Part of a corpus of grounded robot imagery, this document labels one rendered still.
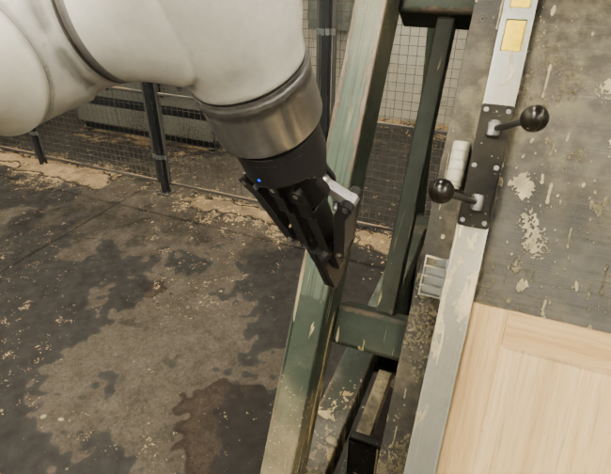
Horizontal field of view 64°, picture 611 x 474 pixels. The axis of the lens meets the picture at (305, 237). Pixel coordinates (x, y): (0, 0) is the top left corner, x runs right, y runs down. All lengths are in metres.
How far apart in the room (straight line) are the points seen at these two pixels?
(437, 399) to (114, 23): 0.73
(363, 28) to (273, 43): 0.62
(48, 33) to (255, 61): 0.13
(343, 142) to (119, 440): 1.74
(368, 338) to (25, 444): 1.78
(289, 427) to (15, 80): 0.75
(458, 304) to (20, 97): 0.69
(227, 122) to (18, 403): 2.34
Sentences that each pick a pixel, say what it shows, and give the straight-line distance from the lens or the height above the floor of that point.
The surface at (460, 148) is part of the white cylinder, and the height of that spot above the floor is 1.46.
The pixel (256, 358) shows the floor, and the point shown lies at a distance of 2.48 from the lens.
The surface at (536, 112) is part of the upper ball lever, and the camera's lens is 0.75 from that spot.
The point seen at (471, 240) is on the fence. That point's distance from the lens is 0.84.
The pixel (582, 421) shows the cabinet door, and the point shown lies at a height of 1.12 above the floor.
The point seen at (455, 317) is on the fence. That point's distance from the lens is 0.85.
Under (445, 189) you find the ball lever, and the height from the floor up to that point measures 1.45.
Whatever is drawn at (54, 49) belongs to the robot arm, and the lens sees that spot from 0.36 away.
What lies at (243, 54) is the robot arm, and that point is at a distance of 0.31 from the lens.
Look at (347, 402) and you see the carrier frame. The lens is 1.26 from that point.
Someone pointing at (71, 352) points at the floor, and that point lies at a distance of 2.76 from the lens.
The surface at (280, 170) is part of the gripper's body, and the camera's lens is 0.39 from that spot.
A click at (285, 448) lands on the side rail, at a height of 0.97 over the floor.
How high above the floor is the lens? 1.75
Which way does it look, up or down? 31 degrees down
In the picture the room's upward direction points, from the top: straight up
